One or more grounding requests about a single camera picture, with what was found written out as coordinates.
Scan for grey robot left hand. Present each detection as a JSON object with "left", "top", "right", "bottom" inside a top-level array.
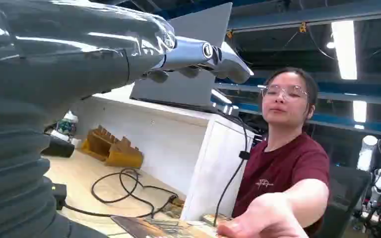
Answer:
[{"left": 0, "top": 0, "right": 254, "bottom": 123}]

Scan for black hanging cable with clip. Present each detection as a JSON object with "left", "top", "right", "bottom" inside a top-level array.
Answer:
[{"left": 213, "top": 113, "right": 252, "bottom": 227}]

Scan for black flat device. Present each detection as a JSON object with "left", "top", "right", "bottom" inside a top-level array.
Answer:
[{"left": 41, "top": 134, "right": 76, "bottom": 159}]

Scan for long ceiling light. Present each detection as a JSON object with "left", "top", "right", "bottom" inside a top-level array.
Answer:
[{"left": 330, "top": 20, "right": 358, "bottom": 80}]

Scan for black chair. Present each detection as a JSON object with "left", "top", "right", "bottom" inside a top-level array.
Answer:
[{"left": 315, "top": 165, "right": 373, "bottom": 238}]

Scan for black power adapter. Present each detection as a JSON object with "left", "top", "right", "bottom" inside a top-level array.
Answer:
[{"left": 50, "top": 183, "right": 67, "bottom": 211}]

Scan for printed card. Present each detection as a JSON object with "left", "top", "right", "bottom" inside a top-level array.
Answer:
[{"left": 110, "top": 215, "right": 218, "bottom": 238}]

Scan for white desk partition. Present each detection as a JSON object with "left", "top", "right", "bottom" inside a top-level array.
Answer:
[{"left": 70, "top": 84, "right": 255, "bottom": 221}]

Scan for clear eyeglasses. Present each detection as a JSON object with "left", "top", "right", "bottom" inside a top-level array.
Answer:
[{"left": 261, "top": 84, "right": 309, "bottom": 101}]

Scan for person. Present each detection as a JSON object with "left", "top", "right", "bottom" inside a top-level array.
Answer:
[{"left": 232, "top": 67, "right": 331, "bottom": 238}]

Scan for short ceiling light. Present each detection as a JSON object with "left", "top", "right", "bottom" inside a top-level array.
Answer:
[{"left": 353, "top": 100, "right": 368, "bottom": 123}]

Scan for ribbed grey left arm sleeve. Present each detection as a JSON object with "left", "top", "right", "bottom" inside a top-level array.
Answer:
[{"left": 0, "top": 94, "right": 110, "bottom": 238}]

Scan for person's hand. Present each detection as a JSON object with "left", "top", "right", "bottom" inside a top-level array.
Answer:
[{"left": 216, "top": 193, "right": 310, "bottom": 238}]

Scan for black cable on desk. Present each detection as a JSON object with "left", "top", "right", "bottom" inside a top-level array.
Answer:
[{"left": 63, "top": 168, "right": 180, "bottom": 220}]

